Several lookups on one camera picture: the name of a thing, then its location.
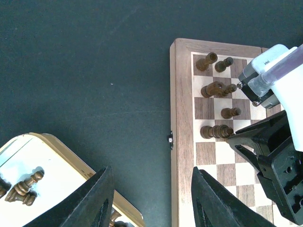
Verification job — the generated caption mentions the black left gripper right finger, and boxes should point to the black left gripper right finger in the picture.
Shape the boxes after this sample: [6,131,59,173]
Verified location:
[191,166,274,227]

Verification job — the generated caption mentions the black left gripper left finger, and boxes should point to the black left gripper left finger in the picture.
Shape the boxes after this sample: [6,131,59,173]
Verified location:
[26,166,114,227]

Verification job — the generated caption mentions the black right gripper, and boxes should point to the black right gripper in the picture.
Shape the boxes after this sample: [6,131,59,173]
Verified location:
[227,111,303,225]

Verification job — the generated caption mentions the dark bishop piece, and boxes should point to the dark bishop piece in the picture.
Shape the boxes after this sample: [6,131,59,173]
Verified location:
[200,124,234,139]

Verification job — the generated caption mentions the dark pawn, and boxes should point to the dark pawn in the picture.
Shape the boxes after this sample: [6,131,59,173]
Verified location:
[221,107,241,119]
[214,57,234,73]
[218,84,237,97]

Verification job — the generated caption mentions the dark knight piece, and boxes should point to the dark knight piece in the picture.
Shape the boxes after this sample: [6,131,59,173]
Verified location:
[201,81,226,98]

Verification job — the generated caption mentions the dark rook piece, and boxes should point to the dark rook piece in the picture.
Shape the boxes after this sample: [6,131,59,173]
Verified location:
[196,52,218,71]

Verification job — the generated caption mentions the wooden folding chess board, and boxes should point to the wooden folding chess board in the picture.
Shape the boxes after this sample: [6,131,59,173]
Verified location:
[169,38,293,227]

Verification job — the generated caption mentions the dark pieces in tin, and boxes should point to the dark pieces in tin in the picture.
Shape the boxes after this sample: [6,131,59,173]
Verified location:
[4,171,44,206]

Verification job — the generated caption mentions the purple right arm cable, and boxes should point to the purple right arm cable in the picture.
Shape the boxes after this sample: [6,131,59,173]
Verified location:
[260,44,303,83]

